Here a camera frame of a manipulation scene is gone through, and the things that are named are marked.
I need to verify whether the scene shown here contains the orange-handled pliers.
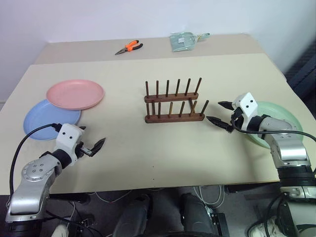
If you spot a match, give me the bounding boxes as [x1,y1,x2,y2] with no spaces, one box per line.
[115,39,144,56]

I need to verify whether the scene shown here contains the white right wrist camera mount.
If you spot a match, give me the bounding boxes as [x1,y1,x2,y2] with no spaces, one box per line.
[233,92,259,130]

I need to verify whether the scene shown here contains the black table frame bar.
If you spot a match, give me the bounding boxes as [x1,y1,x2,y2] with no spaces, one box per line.
[47,193,90,204]
[224,183,281,195]

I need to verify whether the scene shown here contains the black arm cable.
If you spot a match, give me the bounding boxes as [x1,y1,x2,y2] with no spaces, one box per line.
[231,116,316,144]
[9,122,62,198]

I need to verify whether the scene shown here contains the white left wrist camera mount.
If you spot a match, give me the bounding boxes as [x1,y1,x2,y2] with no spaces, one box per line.
[55,123,84,165]

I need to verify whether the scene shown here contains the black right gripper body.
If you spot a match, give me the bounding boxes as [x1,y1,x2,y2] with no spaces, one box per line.
[227,107,245,133]

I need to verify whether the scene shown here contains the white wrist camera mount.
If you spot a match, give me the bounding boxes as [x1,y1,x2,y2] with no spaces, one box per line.
[233,92,259,130]
[55,123,84,165]

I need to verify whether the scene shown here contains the wooden dish rack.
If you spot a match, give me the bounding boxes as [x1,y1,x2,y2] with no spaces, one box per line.
[144,77,210,123]

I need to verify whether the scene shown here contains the beige shoe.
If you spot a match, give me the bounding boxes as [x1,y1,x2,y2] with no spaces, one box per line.
[50,223,75,237]

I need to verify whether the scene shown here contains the white shoe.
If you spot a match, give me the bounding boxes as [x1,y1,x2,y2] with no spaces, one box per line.
[247,216,281,237]

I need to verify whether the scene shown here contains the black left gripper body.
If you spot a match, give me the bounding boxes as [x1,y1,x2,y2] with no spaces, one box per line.
[74,142,93,159]

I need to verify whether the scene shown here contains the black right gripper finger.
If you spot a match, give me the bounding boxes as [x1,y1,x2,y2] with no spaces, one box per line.
[217,101,236,111]
[206,116,232,132]

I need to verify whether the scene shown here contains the green dustpan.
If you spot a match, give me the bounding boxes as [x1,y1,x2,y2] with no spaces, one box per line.
[169,32,211,52]

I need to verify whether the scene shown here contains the dark rounded shape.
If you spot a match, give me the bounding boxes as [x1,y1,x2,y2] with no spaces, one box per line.
[113,194,154,237]
[180,193,218,237]

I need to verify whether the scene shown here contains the white cable under table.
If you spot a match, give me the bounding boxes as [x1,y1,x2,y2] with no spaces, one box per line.
[193,185,226,211]
[94,190,135,203]

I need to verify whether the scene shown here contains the pink plate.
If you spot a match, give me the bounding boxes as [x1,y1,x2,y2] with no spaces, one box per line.
[46,79,105,111]

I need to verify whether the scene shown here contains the black ribbed object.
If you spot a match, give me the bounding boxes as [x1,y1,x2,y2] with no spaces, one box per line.
[283,39,316,104]

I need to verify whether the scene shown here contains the blue plate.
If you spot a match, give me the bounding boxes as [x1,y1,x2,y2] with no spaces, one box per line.
[23,99,82,141]

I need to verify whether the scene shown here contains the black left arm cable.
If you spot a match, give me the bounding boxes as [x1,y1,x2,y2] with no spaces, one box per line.
[9,122,62,198]

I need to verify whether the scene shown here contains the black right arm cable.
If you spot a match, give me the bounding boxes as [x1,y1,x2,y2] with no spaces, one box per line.
[231,116,316,144]

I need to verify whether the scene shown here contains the green plate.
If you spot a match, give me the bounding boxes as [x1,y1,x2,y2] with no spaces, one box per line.
[246,100,304,150]

